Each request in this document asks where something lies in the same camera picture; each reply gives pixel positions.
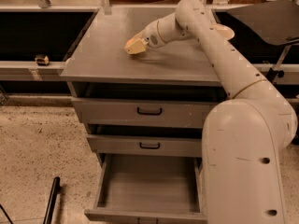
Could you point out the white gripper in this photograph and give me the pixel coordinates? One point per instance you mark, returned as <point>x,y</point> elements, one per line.
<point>150,37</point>

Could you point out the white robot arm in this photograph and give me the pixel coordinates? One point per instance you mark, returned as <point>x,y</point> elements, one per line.
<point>242,136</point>

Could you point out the grey drawer cabinet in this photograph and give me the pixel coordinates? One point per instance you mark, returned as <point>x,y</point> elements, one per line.
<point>100,68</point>

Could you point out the grey top drawer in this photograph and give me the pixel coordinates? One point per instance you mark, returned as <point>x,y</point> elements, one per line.
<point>123,112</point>

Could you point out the grey middle drawer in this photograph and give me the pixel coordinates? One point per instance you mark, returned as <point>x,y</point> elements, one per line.
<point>173,147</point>

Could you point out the grey open bottom drawer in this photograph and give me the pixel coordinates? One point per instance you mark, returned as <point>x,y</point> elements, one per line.
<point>136,189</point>

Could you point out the white ceramic bowl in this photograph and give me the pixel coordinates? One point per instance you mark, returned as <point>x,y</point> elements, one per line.
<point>225,31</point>

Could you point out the small brown block object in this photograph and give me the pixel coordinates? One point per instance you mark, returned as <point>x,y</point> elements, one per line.
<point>42,60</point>

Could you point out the black stand with board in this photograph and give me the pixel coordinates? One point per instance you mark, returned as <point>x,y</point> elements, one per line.
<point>268,33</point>

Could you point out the black metal pole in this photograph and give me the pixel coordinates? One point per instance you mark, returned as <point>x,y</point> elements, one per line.
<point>55,190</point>

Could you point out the black top drawer handle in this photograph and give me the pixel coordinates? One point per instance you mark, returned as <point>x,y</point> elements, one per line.
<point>147,112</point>

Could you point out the black drawer handle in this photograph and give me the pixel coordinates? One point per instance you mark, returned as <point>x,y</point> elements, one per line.
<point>149,146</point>
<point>147,112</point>

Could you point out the black middle drawer handle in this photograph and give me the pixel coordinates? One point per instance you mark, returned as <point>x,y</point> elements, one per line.
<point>149,146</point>

